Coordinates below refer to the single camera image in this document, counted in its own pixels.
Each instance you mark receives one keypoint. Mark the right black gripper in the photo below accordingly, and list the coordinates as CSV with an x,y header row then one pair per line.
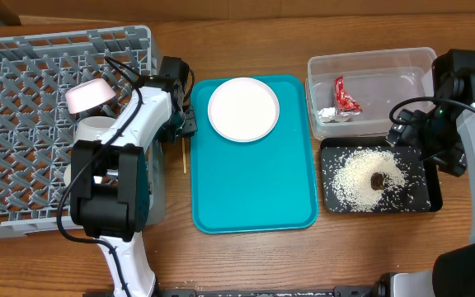
x,y
404,130

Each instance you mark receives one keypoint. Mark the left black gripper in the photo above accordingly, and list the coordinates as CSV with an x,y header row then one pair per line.
x,y
188,124

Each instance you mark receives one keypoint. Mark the large white plate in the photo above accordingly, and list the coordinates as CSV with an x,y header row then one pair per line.
x,y
243,110

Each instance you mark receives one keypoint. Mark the brown food scrap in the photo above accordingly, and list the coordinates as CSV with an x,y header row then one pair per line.
x,y
379,181

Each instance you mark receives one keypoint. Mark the grey bowl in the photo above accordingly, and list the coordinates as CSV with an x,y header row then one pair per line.
x,y
92,127

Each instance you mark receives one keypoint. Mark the small pink bowl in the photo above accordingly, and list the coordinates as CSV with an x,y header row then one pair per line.
x,y
88,95

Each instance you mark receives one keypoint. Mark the pile of rice grains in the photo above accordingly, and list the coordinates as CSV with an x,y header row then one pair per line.
x,y
361,177

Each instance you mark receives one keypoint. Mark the red snack wrapper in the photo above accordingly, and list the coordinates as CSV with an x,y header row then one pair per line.
x,y
343,100

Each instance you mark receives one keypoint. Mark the white cup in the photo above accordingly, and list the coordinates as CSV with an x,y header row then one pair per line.
x,y
67,175

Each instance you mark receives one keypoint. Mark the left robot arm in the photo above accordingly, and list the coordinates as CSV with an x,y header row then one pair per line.
x,y
107,201

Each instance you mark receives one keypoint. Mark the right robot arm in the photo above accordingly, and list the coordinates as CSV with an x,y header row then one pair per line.
x,y
453,273

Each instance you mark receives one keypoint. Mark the black tray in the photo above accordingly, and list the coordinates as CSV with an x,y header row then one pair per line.
x,y
427,198

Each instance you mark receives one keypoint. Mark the clear plastic bin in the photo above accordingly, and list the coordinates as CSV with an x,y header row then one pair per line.
x,y
378,80

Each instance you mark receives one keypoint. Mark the teal serving tray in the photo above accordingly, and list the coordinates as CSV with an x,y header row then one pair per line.
x,y
268,184

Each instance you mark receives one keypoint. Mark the grey plastic dish rack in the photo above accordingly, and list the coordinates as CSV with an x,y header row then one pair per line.
x,y
36,128

